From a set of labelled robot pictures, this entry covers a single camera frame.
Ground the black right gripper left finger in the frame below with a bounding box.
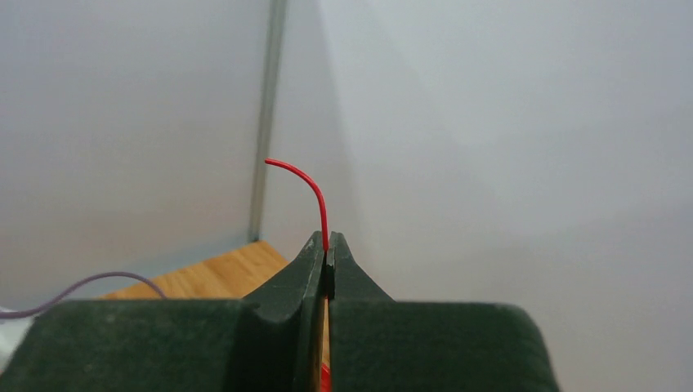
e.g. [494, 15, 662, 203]
[1, 233, 325, 391]

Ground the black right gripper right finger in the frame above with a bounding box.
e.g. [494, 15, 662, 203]
[326, 233, 560, 391]

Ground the red cable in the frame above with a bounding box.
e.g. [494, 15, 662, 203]
[264, 158, 331, 392]

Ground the aluminium frame post left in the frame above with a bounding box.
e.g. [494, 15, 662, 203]
[247, 0, 288, 243]

